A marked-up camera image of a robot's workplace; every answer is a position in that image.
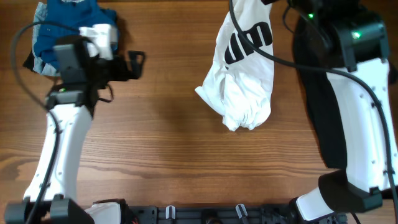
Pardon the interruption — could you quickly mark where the black garment under pile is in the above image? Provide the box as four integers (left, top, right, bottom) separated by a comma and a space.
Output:
22, 51, 35, 72

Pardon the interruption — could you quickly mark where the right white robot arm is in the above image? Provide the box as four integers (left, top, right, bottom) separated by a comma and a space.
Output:
289, 1, 397, 223

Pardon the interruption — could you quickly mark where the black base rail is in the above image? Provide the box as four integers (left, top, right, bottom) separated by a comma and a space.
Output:
129, 203, 346, 224

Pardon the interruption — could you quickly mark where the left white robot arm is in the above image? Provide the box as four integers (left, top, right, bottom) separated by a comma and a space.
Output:
4, 24, 146, 223

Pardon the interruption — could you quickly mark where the white t-shirt black print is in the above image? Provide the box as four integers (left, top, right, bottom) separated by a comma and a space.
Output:
195, 0, 274, 131

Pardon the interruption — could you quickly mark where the black polo shirt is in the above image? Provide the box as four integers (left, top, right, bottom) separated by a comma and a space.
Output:
293, 19, 347, 169

